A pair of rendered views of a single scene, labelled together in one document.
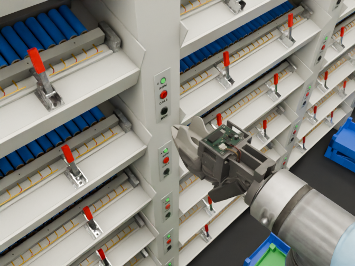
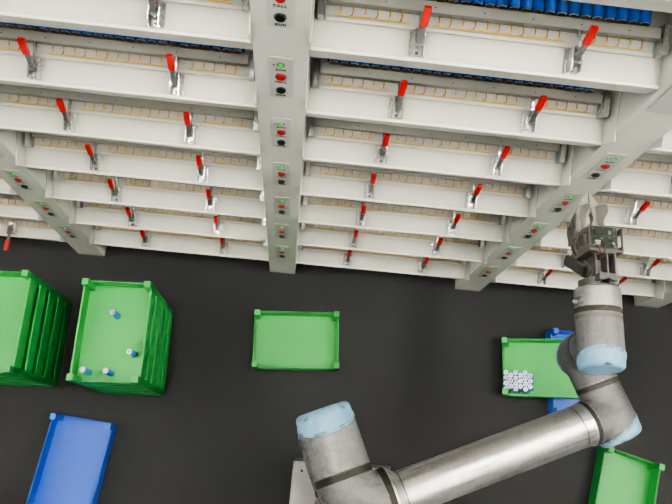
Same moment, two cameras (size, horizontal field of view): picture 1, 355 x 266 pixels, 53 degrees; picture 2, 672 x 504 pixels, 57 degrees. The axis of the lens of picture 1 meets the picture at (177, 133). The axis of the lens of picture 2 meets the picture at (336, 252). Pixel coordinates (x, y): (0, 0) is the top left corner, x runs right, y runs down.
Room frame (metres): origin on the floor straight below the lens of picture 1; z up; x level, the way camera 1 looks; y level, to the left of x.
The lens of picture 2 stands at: (-0.36, 0.04, 2.22)
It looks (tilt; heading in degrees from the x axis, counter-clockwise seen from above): 71 degrees down; 34
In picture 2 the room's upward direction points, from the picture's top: 14 degrees clockwise
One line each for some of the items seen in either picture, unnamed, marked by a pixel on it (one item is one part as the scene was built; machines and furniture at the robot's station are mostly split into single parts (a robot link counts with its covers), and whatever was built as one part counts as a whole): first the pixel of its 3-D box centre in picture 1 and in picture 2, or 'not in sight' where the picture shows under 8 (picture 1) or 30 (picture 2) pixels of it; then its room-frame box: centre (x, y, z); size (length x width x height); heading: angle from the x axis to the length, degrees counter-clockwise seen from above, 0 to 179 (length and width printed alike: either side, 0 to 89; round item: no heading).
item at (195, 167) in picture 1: (199, 161); (579, 233); (0.40, -0.04, 1.03); 0.09 x 0.05 x 0.02; 43
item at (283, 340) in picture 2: not in sight; (296, 340); (-0.07, 0.31, 0.04); 0.30 x 0.20 x 0.08; 137
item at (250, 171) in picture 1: (235, 165); (596, 258); (0.37, -0.10, 1.06); 0.12 x 0.08 x 0.09; 43
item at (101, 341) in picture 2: not in sight; (112, 331); (-0.50, 0.65, 0.36); 0.30 x 0.20 x 0.08; 46
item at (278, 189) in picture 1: (275, 199); (595, 297); (0.31, -0.15, 1.05); 0.10 x 0.05 x 0.09; 133
